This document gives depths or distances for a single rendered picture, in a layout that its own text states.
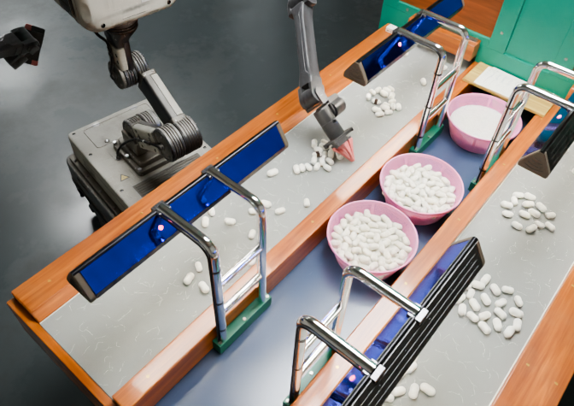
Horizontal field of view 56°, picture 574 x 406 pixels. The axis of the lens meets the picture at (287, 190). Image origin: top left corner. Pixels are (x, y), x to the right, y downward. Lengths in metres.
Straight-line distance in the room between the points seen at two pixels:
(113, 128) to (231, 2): 2.00
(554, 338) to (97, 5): 1.52
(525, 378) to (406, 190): 0.66
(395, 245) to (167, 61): 2.33
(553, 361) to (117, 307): 1.12
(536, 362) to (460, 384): 0.20
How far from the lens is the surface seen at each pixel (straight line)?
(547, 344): 1.58
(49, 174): 3.00
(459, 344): 1.52
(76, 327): 1.53
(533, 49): 2.29
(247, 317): 1.50
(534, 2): 2.23
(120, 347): 1.47
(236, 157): 1.31
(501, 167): 1.93
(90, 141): 2.38
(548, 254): 1.78
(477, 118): 2.16
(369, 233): 1.64
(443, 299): 1.15
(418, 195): 1.81
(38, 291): 1.59
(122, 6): 1.75
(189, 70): 3.51
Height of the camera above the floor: 2.02
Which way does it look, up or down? 48 degrees down
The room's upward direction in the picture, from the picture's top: 3 degrees clockwise
